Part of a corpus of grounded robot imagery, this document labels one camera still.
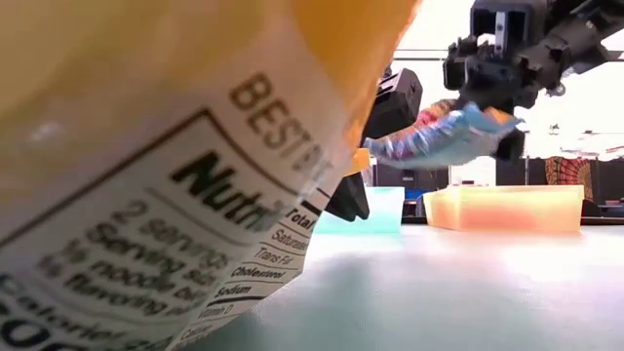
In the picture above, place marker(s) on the orange plastic bin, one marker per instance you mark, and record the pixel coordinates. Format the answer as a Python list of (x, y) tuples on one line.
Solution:
[(512, 209)]

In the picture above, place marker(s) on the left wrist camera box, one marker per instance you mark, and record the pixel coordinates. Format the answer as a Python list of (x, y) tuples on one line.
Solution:
[(395, 105)]

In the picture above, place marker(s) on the teal plastic bin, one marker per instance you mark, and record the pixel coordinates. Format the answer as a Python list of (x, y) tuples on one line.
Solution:
[(380, 209)]

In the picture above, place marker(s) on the black aluminium table frame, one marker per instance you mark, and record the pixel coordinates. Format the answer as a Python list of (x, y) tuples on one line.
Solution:
[(602, 221)]

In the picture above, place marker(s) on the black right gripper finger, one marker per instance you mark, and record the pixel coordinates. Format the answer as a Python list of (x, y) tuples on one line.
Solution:
[(511, 146)]

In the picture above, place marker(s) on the black partition panel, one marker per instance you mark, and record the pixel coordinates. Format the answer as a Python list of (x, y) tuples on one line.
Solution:
[(609, 185)]

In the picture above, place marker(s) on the blue-edged Maruchan noodle pack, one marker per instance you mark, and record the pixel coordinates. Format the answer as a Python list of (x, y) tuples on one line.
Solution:
[(439, 141)]

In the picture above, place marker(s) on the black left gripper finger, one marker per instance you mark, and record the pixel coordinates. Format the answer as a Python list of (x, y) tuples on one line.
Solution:
[(348, 200)]

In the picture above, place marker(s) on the yellow creamy chicken noodle pack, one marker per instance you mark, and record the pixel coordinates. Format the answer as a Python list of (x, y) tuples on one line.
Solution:
[(146, 170)]

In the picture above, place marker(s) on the black monitor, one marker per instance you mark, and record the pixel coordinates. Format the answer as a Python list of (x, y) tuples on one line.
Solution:
[(390, 175)]

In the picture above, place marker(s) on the patterned orange tapestry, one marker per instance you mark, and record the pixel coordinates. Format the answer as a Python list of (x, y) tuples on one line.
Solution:
[(568, 173)]

